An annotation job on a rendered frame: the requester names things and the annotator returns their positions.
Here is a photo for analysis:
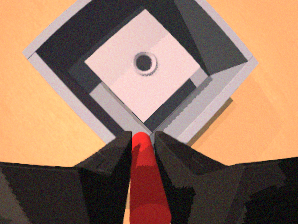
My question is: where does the red peg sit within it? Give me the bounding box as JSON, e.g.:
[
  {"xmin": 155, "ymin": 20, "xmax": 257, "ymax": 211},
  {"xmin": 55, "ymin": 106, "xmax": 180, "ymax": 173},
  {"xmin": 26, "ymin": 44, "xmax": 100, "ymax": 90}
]
[{"xmin": 129, "ymin": 132, "xmax": 172, "ymax": 224}]

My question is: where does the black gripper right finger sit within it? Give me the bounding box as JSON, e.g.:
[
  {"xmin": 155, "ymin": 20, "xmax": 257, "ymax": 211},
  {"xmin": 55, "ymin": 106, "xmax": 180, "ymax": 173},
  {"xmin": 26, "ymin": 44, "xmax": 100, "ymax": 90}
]
[{"xmin": 154, "ymin": 131, "xmax": 298, "ymax": 224}]

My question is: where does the pale pink square plate with hole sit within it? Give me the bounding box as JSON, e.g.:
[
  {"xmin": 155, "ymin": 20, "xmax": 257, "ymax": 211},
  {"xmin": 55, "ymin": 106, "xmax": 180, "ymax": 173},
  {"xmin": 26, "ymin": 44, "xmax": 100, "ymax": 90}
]
[{"xmin": 85, "ymin": 10, "xmax": 200, "ymax": 123}]

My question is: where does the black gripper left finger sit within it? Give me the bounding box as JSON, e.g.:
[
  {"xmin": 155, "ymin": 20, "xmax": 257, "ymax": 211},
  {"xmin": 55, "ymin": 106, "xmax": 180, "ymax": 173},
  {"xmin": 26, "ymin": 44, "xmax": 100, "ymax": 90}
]
[{"xmin": 0, "ymin": 131, "xmax": 132, "ymax": 224}]

